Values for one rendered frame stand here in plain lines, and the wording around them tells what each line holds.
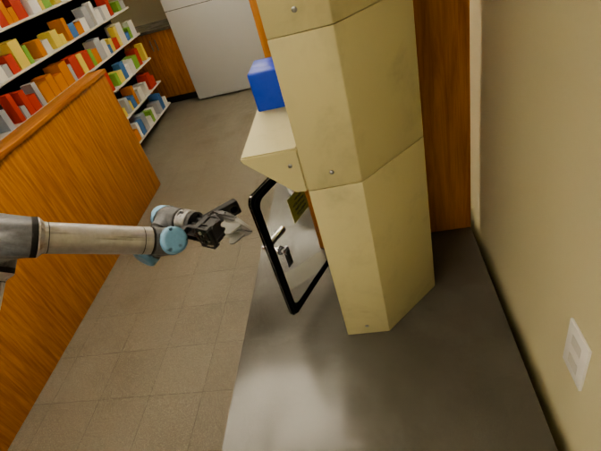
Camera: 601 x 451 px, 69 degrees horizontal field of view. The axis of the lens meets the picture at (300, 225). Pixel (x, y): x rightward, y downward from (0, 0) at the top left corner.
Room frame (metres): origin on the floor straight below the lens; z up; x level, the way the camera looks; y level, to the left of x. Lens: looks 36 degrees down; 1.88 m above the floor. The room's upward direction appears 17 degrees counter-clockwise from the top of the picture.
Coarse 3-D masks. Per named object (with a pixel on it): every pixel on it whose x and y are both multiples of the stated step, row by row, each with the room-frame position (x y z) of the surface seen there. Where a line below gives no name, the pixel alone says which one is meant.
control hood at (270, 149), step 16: (272, 112) 0.96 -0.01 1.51; (256, 128) 0.90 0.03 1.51; (272, 128) 0.87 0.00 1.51; (288, 128) 0.85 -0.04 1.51; (256, 144) 0.82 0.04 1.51; (272, 144) 0.80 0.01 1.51; (288, 144) 0.78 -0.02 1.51; (256, 160) 0.77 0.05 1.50; (272, 160) 0.76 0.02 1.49; (288, 160) 0.75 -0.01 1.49; (272, 176) 0.76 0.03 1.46; (288, 176) 0.76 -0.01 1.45; (304, 176) 0.75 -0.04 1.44
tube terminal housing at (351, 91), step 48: (384, 0) 0.79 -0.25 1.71; (288, 48) 0.74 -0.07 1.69; (336, 48) 0.72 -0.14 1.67; (384, 48) 0.78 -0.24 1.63; (288, 96) 0.75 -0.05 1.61; (336, 96) 0.73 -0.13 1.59; (384, 96) 0.77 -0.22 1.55; (336, 144) 0.73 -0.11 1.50; (384, 144) 0.76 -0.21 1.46; (336, 192) 0.74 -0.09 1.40; (384, 192) 0.75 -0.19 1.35; (336, 240) 0.74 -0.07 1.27; (384, 240) 0.74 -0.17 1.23; (336, 288) 0.75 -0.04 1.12; (384, 288) 0.73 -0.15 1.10
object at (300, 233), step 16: (272, 192) 0.88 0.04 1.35; (288, 192) 0.92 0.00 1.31; (304, 192) 0.97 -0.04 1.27; (272, 208) 0.87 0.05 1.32; (288, 208) 0.91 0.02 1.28; (304, 208) 0.95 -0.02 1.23; (256, 224) 0.82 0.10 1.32; (272, 224) 0.85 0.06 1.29; (288, 224) 0.89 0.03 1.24; (304, 224) 0.94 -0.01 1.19; (272, 240) 0.84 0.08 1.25; (288, 240) 0.88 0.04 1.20; (304, 240) 0.93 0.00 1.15; (320, 240) 0.98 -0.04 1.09; (304, 256) 0.91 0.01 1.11; (320, 256) 0.96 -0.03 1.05; (288, 272) 0.85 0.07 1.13; (304, 272) 0.90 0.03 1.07; (304, 288) 0.88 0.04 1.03
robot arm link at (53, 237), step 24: (0, 216) 0.90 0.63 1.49; (24, 216) 0.92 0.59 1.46; (0, 240) 0.85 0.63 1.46; (24, 240) 0.86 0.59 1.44; (48, 240) 0.88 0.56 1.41; (72, 240) 0.90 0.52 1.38; (96, 240) 0.91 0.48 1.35; (120, 240) 0.93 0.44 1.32; (144, 240) 0.95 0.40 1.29; (168, 240) 0.96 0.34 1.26
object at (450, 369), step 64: (448, 256) 0.92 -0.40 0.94; (256, 320) 0.90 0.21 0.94; (320, 320) 0.83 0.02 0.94; (448, 320) 0.70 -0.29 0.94; (256, 384) 0.69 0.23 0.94; (320, 384) 0.63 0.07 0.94; (384, 384) 0.58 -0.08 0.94; (448, 384) 0.54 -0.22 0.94; (512, 384) 0.49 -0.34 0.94; (256, 448) 0.52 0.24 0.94; (320, 448) 0.48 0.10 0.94; (384, 448) 0.44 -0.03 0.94; (448, 448) 0.40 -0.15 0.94; (512, 448) 0.37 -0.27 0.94
